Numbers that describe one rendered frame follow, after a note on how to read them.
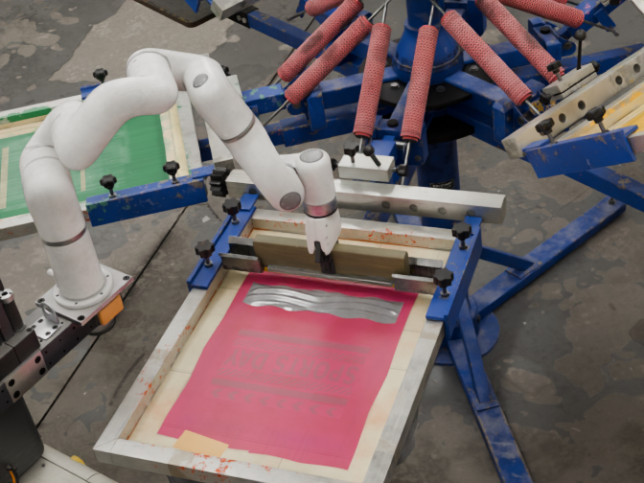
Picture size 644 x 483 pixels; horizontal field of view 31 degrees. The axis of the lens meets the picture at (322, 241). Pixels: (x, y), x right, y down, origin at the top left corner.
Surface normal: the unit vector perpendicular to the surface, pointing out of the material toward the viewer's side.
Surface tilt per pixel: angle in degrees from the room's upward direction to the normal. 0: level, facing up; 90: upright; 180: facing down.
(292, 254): 90
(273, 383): 0
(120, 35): 0
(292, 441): 0
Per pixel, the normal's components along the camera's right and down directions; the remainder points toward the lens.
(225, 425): -0.14, -0.77
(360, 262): -0.33, 0.62
